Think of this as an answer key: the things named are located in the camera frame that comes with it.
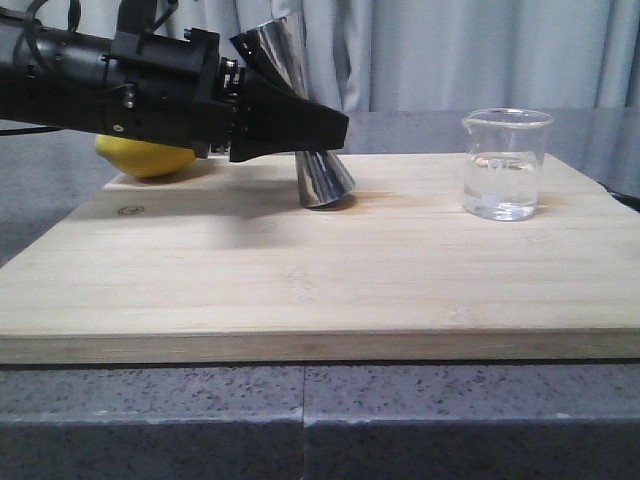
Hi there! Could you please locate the small glass beaker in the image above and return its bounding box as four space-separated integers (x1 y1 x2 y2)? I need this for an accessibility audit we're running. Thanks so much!
462 108 553 221

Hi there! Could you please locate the steel double jigger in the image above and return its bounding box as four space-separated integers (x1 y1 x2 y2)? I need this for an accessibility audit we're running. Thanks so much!
231 12 354 208

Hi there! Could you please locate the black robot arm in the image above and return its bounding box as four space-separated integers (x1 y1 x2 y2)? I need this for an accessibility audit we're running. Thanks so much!
1 11 348 162

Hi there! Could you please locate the grey curtain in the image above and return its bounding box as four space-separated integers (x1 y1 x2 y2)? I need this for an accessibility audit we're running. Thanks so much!
0 0 640 116

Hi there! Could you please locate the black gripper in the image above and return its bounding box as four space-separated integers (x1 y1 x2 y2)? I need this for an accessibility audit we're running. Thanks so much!
103 28 349 163

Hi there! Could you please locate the yellow lemon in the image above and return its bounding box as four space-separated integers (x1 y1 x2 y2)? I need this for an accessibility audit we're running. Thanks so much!
95 135 196 178

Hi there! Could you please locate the wooden cutting board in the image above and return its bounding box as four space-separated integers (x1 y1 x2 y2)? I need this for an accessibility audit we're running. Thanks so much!
1 154 639 364

